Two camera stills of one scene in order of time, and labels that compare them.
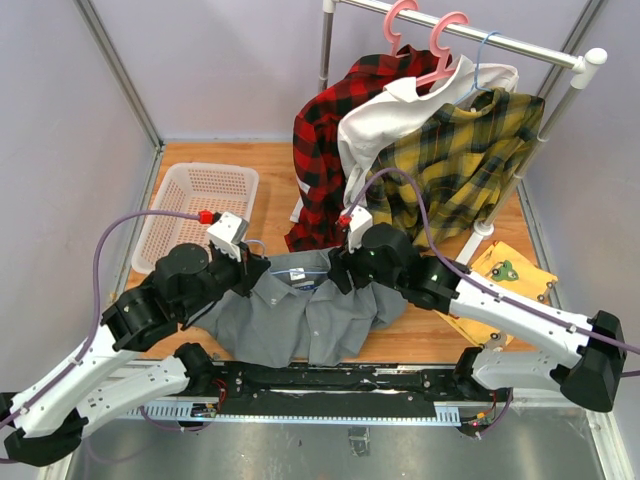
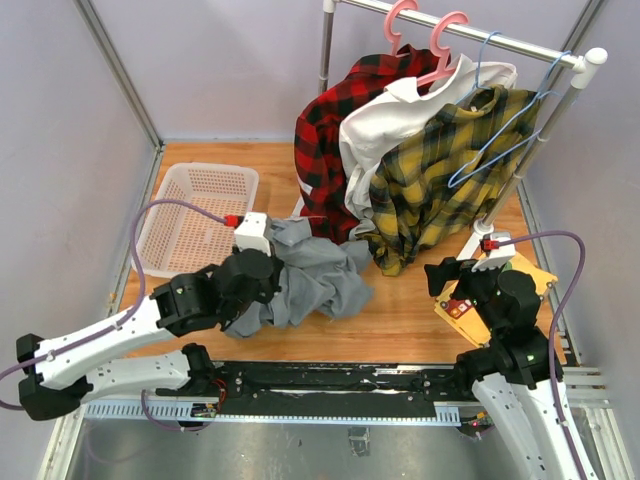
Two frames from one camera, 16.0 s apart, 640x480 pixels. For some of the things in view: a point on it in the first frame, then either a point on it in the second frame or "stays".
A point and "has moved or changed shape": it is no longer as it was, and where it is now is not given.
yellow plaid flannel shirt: (463, 159) stays
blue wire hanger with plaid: (475, 85) stays
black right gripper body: (362, 271) -> (477, 286)
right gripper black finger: (338, 269) -> (438, 275)
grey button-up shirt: (293, 315) has moved or changed shape
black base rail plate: (331, 388) stays
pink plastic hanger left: (394, 36) stays
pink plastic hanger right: (445, 54) stays
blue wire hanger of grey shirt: (286, 271) -> (542, 93)
